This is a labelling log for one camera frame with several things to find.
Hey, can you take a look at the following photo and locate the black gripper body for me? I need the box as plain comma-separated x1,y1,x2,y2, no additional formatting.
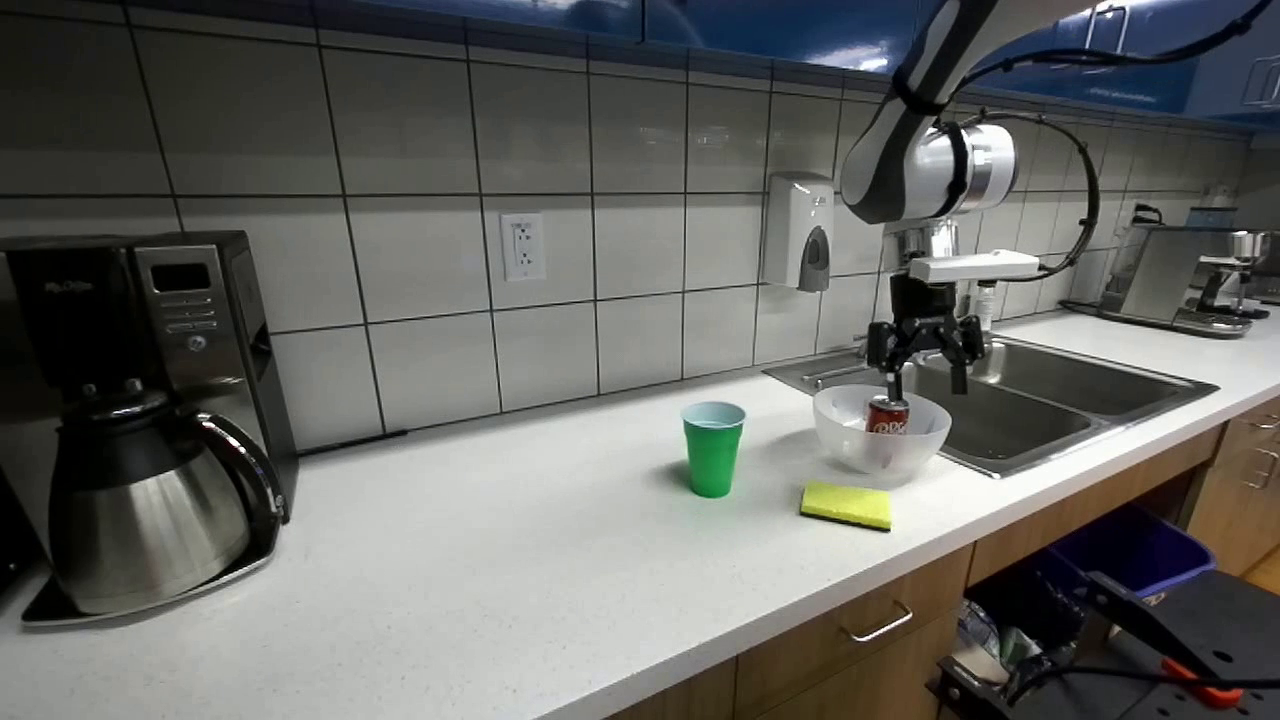
887,272,967,335

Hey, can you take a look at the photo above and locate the clear plastic bowl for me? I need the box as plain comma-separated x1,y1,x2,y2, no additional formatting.
809,380,956,490

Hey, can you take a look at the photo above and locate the small soap bottle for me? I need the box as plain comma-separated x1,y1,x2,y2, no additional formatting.
971,282,1003,340

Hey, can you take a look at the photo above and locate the stainless steel sink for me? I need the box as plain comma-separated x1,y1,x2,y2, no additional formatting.
772,331,1219,480

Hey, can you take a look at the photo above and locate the white soap dispenser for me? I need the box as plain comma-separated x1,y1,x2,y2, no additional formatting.
761,175,838,298

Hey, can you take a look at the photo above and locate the yellow sponge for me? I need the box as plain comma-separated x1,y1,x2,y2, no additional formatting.
795,478,894,537

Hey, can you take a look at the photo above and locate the green plastic cup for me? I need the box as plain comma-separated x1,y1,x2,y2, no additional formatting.
680,397,751,502

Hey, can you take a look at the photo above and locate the silver espresso machine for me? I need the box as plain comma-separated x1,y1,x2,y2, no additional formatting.
1062,195,1280,345

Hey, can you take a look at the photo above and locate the blue plastic bin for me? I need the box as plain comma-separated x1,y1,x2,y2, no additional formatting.
1051,503,1214,604

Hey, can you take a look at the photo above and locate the black trash bag bin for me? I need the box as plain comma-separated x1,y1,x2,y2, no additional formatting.
950,563,1090,698

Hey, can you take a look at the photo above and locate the wooden base cabinet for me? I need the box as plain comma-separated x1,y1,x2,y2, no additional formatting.
604,397,1280,720

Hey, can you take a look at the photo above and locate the blue glossy upper cabinet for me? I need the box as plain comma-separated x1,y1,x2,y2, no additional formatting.
0,0,1280,135

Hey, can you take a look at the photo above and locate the black robot stand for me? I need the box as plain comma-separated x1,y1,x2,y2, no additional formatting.
931,568,1280,720

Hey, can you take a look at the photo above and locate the orange clamp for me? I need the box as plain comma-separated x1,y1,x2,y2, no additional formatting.
1157,655,1252,718

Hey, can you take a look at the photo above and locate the black coffee maker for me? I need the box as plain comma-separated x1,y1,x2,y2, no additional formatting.
0,229,300,632

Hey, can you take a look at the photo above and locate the steel coffee carafe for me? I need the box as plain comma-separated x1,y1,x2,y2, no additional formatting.
48,385,288,622

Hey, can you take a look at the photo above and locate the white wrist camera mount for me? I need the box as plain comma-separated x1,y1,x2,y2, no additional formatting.
903,248,1047,289

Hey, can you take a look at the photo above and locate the long metal drawer handle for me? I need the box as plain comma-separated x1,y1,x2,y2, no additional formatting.
847,602,920,651

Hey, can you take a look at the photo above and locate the white wall outlet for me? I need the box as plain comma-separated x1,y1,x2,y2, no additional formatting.
498,212,551,289

